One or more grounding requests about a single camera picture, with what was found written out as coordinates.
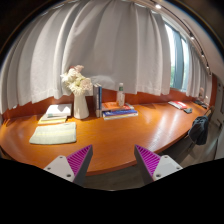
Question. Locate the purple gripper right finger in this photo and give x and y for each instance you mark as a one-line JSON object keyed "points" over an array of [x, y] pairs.
{"points": [[152, 166]]}

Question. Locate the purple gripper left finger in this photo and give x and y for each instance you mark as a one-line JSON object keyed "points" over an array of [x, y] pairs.
{"points": [[73, 167]]}

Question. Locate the light green folded towel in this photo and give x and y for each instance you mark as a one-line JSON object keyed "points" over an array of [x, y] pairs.
{"points": [[54, 134]]}

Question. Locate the yellow book under stack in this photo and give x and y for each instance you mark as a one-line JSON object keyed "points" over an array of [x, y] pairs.
{"points": [[45, 120]]}

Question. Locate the blue flat book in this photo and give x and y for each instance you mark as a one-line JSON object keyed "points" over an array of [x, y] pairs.
{"points": [[108, 115]]}

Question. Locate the white ceramic vase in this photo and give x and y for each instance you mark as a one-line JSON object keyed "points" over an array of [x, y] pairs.
{"points": [[80, 107]]}

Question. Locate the white book on stack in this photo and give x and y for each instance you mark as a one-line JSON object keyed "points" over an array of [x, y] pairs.
{"points": [[59, 110]]}

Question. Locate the small dark object on desk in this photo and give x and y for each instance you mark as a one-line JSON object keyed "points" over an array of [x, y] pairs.
{"points": [[188, 110]]}

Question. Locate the red book far right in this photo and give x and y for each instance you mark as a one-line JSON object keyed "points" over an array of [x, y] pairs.
{"points": [[178, 104]]}

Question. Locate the orange flat book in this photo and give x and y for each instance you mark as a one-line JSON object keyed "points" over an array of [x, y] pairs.
{"points": [[113, 106]]}

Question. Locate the white plastic bottle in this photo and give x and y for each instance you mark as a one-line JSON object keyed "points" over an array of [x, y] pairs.
{"points": [[120, 95]]}

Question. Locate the upright blue white books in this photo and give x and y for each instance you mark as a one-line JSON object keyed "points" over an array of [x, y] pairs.
{"points": [[97, 97]]}

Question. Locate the white flower bouquet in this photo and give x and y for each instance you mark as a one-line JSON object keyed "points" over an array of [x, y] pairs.
{"points": [[74, 81]]}

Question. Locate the right side curtain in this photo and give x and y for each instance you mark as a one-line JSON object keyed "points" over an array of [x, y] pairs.
{"points": [[199, 83]]}

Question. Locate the white curtain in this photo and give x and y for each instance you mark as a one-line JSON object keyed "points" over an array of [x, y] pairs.
{"points": [[114, 40]]}

